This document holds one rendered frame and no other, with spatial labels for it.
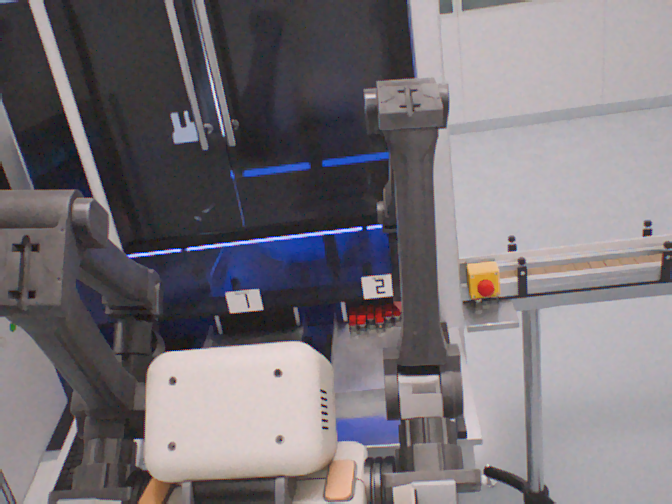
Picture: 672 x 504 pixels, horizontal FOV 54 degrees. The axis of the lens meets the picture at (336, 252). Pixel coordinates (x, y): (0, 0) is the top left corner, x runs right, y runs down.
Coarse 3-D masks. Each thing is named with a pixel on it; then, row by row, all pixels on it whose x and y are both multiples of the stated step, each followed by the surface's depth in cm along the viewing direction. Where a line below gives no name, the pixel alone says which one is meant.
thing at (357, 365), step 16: (336, 320) 174; (336, 336) 169; (368, 336) 168; (384, 336) 167; (336, 352) 164; (352, 352) 162; (368, 352) 161; (336, 368) 157; (352, 368) 157; (368, 368) 156; (336, 384) 152; (352, 384) 151; (368, 384) 150; (384, 384) 149; (336, 400) 145; (352, 400) 145; (368, 400) 144; (384, 400) 144
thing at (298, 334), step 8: (304, 320) 173; (280, 328) 178; (288, 328) 177; (296, 328) 176; (304, 328) 171; (208, 336) 174; (216, 336) 179; (224, 336) 178; (232, 336) 178; (240, 336) 177; (248, 336) 177; (256, 336) 176; (264, 336) 175; (272, 336) 175; (280, 336) 174; (288, 336) 174; (296, 336) 173; (304, 336) 170; (208, 344) 173; (216, 344) 175; (224, 344) 175; (232, 344) 174; (240, 344) 174; (248, 344) 173; (256, 344) 172
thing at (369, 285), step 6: (372, 276) 160; (378, 276) 160; (384, 276) 160; (390, 276) 160; (366, 282) 161; (372, 282) 161; (378, 282) 161; (384, 282) 161; (390, 282) 161; (366, 288) 162; (372, 288) 162; (378, 288) 162; (384, 288) 162; (390, 288) 162; (366, 294) 163; (372, 294) 163; (378, 294) 163; (384, 294) 162; (390, 294) 162
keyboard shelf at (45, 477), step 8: (72, 424) 167; (72, 432) 163; (72, 440) 161; (136, 440) 157; (144, 440) 159; (64, 448) 158; (64, 456) 156; (40, 464) 155; (48, 464) 155; (56, 464) 153; (136, 464) 151; (40, 472) 153; (48, 472) 152; (56, 472) 151; (32, 480) 151; (40, 480) 150; (48, 480) 149; (32, 488) 148; (40, 488) 148; (48, 488) 147; (24, 496) 146; (32, 496) 146; (40, 496) 145
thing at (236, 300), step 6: (228, 294) 165; (234, 294) 165; (240, 294) 164; (252, 294) 164; (258, 294) 164; (228, 300) 165; (234, 300) 165; (240, 300) 165; (252, 300) 165; (258, 300) 165; (234, 306) 166; (240, 306) 166; (246, 306) 166; (252, 306) 166; (258, 306) 166; (234, 312) 167
